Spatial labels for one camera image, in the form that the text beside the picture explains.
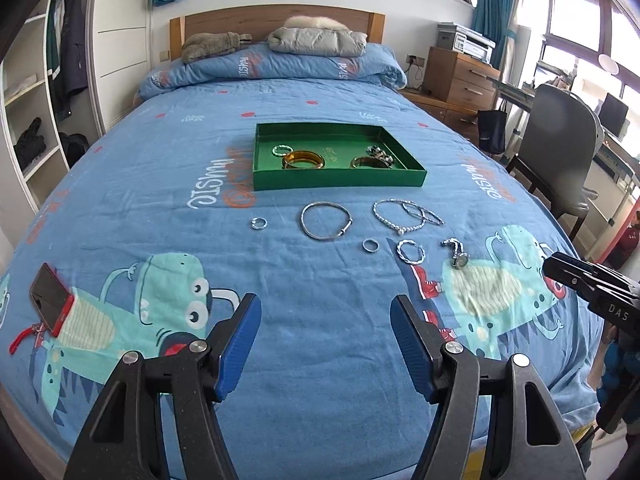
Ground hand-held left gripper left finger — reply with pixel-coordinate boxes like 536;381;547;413
64;292;263;480

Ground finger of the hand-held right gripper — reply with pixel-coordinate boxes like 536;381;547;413
544;252;608;306

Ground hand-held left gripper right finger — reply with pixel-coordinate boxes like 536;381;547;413
390;294;587;480

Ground twisted silver ring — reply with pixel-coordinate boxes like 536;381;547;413
396;239;427;265

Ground silver watch ring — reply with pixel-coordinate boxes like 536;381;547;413
440;237;471;271

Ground pearl bead bracelet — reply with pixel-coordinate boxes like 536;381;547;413
371;199;426;236

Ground thin silver bangle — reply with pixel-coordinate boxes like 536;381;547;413
412;204;446;227
401;202;427;227

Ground silver bangle with clasp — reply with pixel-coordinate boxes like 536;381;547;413
300;201;353;241

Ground green cardboard tray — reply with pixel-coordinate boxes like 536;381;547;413
252;122;428;192

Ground person's blue clothing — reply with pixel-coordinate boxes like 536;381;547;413
597;330;626;406

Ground blue dinosaur printed bedsheet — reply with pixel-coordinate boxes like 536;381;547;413
0;85;601;480

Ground desk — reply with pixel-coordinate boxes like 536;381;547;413
492;77;640;226

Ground grey chair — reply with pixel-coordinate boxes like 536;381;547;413
505;83;606;241

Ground black tote bag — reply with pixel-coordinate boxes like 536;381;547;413
476;108;508;155

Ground computer monitor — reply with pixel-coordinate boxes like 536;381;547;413
598;92;630;136

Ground amber bangle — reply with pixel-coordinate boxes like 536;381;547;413
281;150;327;170

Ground red smartphone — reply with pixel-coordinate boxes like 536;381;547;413
29;262;76;336

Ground wooden nightstand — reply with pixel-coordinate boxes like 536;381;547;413
400;87;483;146

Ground wooden drawer chest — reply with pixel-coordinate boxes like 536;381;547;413
424;46;502;106

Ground white printer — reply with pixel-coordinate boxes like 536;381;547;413
436;22;497;63

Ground window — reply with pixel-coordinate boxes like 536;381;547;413
520;0;640;111

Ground folded blue duvet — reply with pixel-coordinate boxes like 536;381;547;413
137;42;408;101

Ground long teal curtain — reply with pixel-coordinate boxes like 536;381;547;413
472;0;531;76

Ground folded black clothes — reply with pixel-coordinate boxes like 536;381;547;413
14;117;48;171

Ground grey plush toy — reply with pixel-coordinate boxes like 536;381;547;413
181;32;253;64

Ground grey folded down jacket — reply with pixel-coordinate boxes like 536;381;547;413
266;26;368;57

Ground wooden headboard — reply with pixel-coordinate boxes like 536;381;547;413
169;5;387;61

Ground white wardrobe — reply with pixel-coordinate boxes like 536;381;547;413
0;0;151;221

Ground white fur cushion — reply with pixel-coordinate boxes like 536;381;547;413
282;15;351;31

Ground hanging dark jacket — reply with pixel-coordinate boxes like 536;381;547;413
50;0;90;121

